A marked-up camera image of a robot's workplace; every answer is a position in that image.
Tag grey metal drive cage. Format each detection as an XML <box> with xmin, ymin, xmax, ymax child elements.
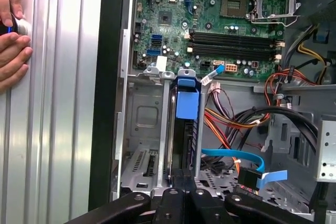
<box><xmin>253</xmin><ymin>83</ymin><xmax>336</xmax><ymax>214</ymax></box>

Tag orange red wire harness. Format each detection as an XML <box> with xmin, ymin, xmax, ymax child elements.
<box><xmin>264</xmin><ymin>68</ymin><xmax>318</xmax><ymax>109</ymax></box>

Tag beige board power socket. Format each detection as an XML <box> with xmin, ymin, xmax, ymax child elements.
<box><xmin>224</xmin><ymin>63</ymin><xmax>238</xmax><ymax>74</ymax></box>

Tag yellow black power wires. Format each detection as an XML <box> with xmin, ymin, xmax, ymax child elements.
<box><xmin>285</xmin><ymin>24</ymin><xmax>332</xmax><ymax>84</ymax></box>

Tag blue square plastic clip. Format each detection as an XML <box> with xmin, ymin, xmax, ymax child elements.
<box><xmin>314</xmin><ymin>27</ymin><xmax>331</xmax><ymax>44</ymax></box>

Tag black RAM slot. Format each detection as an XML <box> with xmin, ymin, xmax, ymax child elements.
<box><xmin>188</xmin><ymin>36</ymin><xmax>279</xmax><ymax>44</ymax></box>
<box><xmin>188</xmin><ymin>44</ymin><xmax>279</xmax><ymax>51</ymax></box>
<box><xmin>188</xmin><ymin>50</ymin><xmax>280</xmax><ymax>59</ymax></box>
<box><xmin>188</xmin><ymin>30</ymin><xmax>279</xmax><ymax>38</ymax></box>

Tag CPU socket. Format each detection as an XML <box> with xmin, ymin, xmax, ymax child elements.
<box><xmin>219</xmin><ymin>0</ymin><xmax>249</xmax><ymax>18</ymax></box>

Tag grey metal disk bay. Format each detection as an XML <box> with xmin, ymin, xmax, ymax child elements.
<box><xmin>115</xmin><ymin>68</ymin><xmax>204</xmax><ymax>201</ymax></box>

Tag black PC case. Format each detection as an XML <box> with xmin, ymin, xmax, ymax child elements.
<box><xmin>88</xmin><ymin>0</ymin><xmax>336</xmax><ymax>224</ymax></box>

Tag green motherboard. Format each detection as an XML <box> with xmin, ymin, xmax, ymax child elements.
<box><xmin>131</xmin><ymin>0</ymin><xmax>300</xmax><ymax>83</ymax></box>

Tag wire locking lever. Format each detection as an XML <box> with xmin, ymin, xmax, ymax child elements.
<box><xmin>248</xmin><ymin>0</ymin><xmax>301</xmax><ymax>27</ymax></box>

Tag black round tool blue ring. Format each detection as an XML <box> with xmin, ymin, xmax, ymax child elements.
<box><xmin>0</xmin><ymin>18</ymin><xmax>33</xmax><ymax>37</ymax></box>

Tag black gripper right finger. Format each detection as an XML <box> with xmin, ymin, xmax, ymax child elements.
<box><xmin>185</xmin><ymin>169</ymin><xmax>316</xmax><ymax>224</ymax></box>

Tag black sleeved wire bundle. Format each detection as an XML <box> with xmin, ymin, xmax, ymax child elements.
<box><xmin>225</xmin><ymin>105</ymin><xmax>320</xmax><ymax>156</ymax></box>

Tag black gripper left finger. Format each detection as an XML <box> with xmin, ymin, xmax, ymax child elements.
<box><xmin>65</xmin><ymin>169</ymin><xmax>186</xmax><ymax>224</ymax></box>

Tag person's right hand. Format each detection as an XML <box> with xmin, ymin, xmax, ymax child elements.
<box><xmin>0</xmin><ymin>0</ymin><xmax>34</xmax><ymax>95</ymax></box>

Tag black square chipset chip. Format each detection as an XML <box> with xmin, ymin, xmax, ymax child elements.
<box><xmin>159</xmin><ymin>11</ymin><xmax>174</xmax><ymax>27</ymax></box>

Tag short blue wire white label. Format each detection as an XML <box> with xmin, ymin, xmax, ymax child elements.
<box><xmin>201</xmin><ymin>64</ymin><xmax>226</xmax><ymax>86</ymax></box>

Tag long blue SATA wire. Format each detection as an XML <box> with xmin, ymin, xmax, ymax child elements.
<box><xmin>201</xmin><ymin>148</ymin><xmax>289</xmax><ymax>190</ymax></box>

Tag orange red disk power wire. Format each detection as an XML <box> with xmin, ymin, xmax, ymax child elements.
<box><xmin>203</xmin><ymin>105</ymin><xmax>272</xmax><ymax>191</ymax></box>

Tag hard disk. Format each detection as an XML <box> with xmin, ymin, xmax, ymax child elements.
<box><xmin>165</xmin><ymin>76</ymin><xmax>203</xmax><ymax>183</ymax></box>

